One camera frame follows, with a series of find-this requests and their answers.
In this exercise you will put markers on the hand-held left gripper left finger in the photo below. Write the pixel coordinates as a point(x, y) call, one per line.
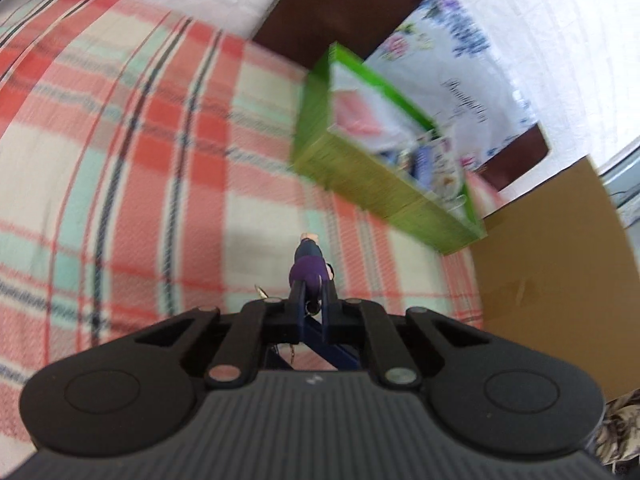
point(299, 310)

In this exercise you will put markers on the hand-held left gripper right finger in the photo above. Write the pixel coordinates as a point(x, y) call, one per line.
point(327, 320)

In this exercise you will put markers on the purple toy figurine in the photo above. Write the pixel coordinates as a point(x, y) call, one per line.
point(307, 270)

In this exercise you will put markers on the green cardboard box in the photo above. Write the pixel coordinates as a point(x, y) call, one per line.
point(380, 190)

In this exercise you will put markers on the pink packet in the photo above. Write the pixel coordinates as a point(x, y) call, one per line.
point(362, 115)

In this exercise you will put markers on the brown cardboard sheet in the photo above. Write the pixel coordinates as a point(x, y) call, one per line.
point(550, 270)

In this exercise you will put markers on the red plaid blanket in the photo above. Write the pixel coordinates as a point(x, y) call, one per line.
point(125, 160)

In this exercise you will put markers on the white floral pillow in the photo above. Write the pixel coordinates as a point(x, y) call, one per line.
point(470, 60)

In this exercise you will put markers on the dark brown wooden headboard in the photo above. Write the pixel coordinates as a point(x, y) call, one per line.
point(345, 5)

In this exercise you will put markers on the dark patterned cloth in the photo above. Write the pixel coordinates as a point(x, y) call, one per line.
point(622, 435)

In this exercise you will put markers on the grey window frame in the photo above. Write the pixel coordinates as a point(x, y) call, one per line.
point(622, 180)

